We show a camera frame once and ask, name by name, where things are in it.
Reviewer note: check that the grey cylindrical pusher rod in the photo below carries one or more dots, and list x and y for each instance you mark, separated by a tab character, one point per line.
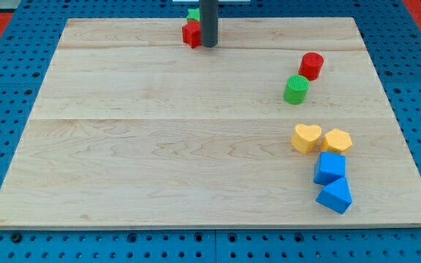
209	22

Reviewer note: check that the light wooden board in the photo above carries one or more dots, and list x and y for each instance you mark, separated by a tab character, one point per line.
132	129

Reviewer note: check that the blue cube block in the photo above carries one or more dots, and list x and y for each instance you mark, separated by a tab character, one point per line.
329	167

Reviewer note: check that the red cylinder block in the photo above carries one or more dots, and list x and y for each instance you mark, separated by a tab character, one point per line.
311	65

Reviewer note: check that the green cylinder block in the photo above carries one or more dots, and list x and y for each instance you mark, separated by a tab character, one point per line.
296	89

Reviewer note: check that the yellow hexagon block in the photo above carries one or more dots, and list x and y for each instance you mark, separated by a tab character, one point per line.
336	141

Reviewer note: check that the red star block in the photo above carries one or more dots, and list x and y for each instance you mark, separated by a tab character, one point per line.
191	33

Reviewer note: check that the blue triangular prism block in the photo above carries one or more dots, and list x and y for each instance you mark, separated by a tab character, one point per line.
336	196

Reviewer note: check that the green star block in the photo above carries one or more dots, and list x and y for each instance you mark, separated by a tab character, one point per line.
193	14

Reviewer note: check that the yellow heart block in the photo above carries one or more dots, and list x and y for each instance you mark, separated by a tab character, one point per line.
305	137

